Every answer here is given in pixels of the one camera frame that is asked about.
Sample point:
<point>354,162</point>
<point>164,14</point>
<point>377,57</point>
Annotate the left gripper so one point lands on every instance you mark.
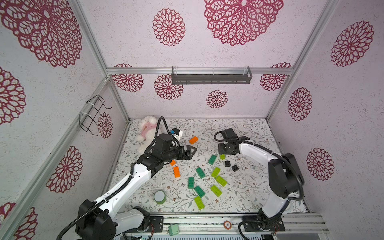
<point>188,155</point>

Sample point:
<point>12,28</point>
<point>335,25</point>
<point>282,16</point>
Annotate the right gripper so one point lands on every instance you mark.
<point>226,148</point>

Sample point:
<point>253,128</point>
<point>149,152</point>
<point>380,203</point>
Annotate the dark green lego brick top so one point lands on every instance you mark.
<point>212,159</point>

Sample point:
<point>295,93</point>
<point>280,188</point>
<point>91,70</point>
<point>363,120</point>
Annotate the dark green lego brick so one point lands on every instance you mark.
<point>212,159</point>
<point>200,173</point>
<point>191,181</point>
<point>199,191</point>

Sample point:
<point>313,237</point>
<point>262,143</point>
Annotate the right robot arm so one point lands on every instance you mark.
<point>284,177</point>

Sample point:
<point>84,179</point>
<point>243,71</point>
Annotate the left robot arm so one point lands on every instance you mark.
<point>100,219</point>

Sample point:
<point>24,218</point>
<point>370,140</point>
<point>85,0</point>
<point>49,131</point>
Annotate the dark green lego brick centre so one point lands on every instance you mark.
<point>200,173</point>

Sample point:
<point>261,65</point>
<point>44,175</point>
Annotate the black small lego near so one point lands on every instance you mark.
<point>235,168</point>

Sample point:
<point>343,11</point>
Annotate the dark green lego brick left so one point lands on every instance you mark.
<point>191,181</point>

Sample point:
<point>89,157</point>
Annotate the dark green lego brick lower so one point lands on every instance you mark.
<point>199,191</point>

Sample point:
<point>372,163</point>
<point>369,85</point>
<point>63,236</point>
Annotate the lime lego brick bottom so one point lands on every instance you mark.
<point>199,203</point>

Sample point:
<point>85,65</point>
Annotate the white plush bunny pink shirt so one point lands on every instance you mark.
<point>147,128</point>

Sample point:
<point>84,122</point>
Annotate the green tape roll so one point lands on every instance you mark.
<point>160,197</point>

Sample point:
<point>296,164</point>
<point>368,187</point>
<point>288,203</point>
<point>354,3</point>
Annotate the green connector block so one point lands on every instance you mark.
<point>174,229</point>

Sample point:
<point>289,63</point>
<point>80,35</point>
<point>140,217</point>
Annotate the round orange sticker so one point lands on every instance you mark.
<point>227,225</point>

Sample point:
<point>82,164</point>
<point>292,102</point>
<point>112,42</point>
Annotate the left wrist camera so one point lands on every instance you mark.
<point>176,133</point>

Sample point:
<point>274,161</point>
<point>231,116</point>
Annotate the black wire basket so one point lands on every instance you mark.
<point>89,117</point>

